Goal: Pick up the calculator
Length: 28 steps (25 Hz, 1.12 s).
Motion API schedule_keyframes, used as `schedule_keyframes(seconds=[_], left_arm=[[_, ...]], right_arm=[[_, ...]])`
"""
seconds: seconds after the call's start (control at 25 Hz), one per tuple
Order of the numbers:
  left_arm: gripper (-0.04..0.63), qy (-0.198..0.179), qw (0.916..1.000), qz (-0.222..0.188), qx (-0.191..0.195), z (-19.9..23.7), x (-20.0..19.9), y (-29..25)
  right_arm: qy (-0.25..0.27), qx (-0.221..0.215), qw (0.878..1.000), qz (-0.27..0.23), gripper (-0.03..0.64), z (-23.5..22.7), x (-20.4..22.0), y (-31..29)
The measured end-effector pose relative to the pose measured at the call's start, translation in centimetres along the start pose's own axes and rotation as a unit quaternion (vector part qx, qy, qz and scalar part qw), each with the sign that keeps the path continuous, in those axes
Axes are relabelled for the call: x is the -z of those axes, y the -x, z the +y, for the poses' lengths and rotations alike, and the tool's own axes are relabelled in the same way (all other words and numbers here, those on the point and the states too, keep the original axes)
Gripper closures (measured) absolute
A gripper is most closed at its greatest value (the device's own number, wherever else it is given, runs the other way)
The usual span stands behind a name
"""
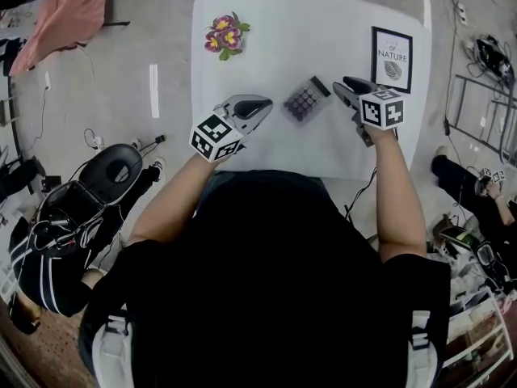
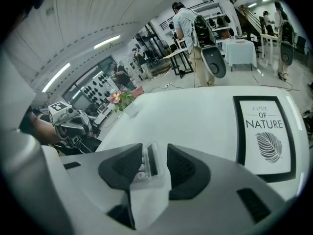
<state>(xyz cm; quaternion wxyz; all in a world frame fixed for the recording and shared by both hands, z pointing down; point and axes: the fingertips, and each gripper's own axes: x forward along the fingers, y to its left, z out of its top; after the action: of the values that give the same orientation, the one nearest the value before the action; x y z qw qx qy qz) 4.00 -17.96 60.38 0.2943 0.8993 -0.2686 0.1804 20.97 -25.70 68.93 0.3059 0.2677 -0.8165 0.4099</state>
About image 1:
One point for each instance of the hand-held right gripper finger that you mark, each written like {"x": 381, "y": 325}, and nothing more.
{"x": 357, "y": 83}
{"x": 343, "y": 93}

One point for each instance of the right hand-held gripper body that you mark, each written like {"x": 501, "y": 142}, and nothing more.
{"x": 381, "y": 109}

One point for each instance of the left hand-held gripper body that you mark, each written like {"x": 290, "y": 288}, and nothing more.
{"x": 218, "y": 136}

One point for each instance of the purple calculator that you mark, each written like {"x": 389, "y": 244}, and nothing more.
{"x": 306, "y": 101}

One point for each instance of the person's left forearm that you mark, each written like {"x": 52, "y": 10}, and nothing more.
{"x": 173, "y": 200}

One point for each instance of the person's right forearm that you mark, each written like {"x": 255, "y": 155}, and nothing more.
{"x": 398, "y": 200}

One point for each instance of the black framed leaf picture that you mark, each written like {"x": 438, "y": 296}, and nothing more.
{"x": 392, "y": 59}

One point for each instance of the black power adapter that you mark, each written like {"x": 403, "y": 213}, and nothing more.
{"x": 160, "y": 139}

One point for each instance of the white shoe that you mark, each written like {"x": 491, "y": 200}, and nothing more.
{"x": 160, "y": 167}

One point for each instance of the purple potted flowers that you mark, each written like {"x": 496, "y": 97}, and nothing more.
{"x": 226, "y": 36}

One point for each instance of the white floor tape strip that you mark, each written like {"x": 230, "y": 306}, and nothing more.
{"x": 154, "y": 91}

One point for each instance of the black metal rack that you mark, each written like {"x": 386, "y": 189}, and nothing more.
{"x": 480, "y": 115}

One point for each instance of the black stool with hole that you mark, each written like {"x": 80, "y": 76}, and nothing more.
{"x": 115, "y": 172}

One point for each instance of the white power strip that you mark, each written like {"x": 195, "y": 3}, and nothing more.
{"x": 461, "y": 11}

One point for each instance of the green and black helmet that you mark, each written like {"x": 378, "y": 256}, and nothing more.
{"x": 458, "y": 237}

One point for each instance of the person's black shirt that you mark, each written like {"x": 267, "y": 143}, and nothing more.
{"x": 262, "y": 289}

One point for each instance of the black open case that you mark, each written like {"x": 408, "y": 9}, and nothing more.
{"x": 68, "y": 204}

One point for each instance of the pink cloth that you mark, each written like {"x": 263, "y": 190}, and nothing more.
{"x": 68, "y": 18}

